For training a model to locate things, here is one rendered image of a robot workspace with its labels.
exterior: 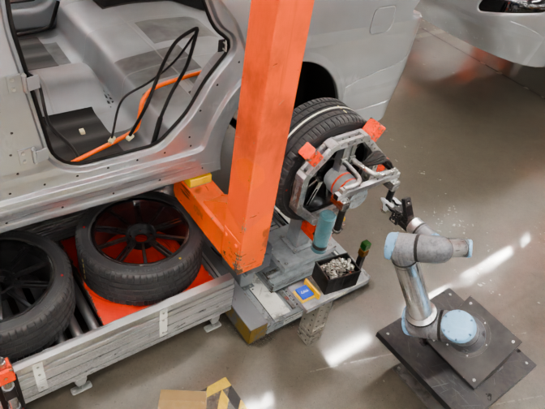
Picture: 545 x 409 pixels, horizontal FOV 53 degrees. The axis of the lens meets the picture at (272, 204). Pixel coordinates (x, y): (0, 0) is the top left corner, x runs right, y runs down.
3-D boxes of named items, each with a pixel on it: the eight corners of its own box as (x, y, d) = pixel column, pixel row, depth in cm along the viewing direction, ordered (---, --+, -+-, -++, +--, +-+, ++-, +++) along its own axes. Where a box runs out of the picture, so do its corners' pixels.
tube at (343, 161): (343, 162, 278) (348, 145, 271) (368, 185, 267) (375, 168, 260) (316, 172, 269) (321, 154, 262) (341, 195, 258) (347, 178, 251)
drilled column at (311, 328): (310, 325, 320) (324, 278, 293) (320, 338, 315) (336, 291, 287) (296, 333, 315) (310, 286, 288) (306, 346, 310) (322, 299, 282)
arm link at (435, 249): (448, 236, 216) (475, 237, 275) (415, 234, 222) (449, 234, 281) (445, 265, 216) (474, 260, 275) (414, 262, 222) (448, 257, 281)
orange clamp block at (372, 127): (366, 135, 287) (376, 120, 285) (375, 143, 283) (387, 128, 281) (359, 131, 282) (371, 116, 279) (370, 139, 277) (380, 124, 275)
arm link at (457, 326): (478, 349, 264) (473, 344, 249) (441, 342, 272) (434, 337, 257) (481, 317, 268) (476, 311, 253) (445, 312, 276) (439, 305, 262)
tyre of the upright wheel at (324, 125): (366, 124, 326) (314, 75, 272) (393, 146, 312) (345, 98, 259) (294, 208, 337) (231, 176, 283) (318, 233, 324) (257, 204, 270)
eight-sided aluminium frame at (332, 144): (357, 199, 322) (383, 121, 286) (365, 205, 318) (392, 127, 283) (283, 228, 294) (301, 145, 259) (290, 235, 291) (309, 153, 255)
